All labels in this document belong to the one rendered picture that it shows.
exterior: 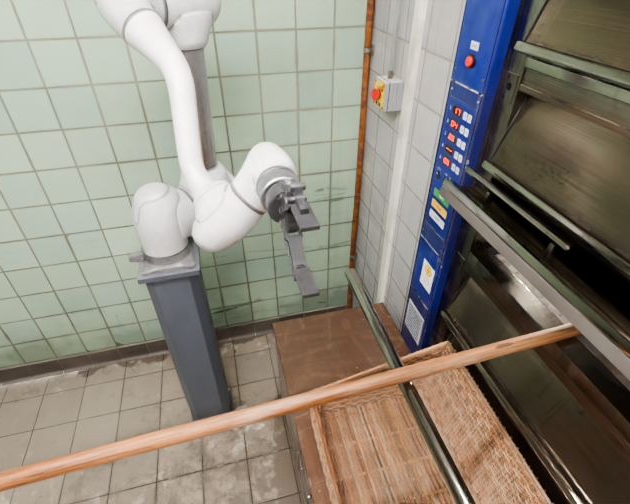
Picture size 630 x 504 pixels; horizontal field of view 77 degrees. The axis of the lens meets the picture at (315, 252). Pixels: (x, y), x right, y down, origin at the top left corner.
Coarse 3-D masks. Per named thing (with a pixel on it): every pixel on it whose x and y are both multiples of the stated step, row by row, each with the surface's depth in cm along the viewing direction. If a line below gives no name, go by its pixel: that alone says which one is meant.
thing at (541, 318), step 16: (480, 256) 114; (480, 272) 112; (496, 272) 108; (496, 288) 107; (512, 288) 103; (512, 304) 101; (528, 304) 99; (528, 320) 96; (544, 320) 95; (560, 352) 88; (576, 352) 87; (576, 368) 84; (592, 368) 84; (576, 384) 85; (592, 384) 81; (608, 384) 81; (592, 400) 82; (608, 400) 78; (624, 400) 78; (608, 416) 79; (624, 416) 75; (624, 432) 76
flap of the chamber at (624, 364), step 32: (448, 192) 96; (480, 192) 98; (480, 224) 85; (512, 224) 87; (512, 256) 77; (576, 256) 80; (544, 288) 70; (608, 288) 72; (576, 320) 64; (608, 352) 60
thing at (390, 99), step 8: (376, 80) 144; (384, 80) 139; (392, 80) 139; (400, 80) 139; (376, 88) 145; (384, 88) 138; (392, 88) 138; (400, 88) 139; (384, 96) 140; (392, 96) 140; (400, 96) 141; (376, 104) 147; (384, 104) 141; (392, 104) 142; (400, 104) 143
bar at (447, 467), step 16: (352, 272) 109; (352, 288) 106; (368, 304) 100; (368, 320) 97; (384, 336) 91; (384, 352) 89; (400, 384) 82; (416, 400) 79; (416, 416) 77; (432, 432) 73; (432, 448) 72; (448, 464) 69; (448, 480) 68; (464, 496) 65
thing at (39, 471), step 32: (480, 352) 84; (512, 352) 86; (352, 384) 78; (384, 384) 79; (224, 416) 73; (256, 416) 73; (96, 448) 68; (128, 448) 68; (160, 448) 70; (0, 480) 64; (32, 480) 65
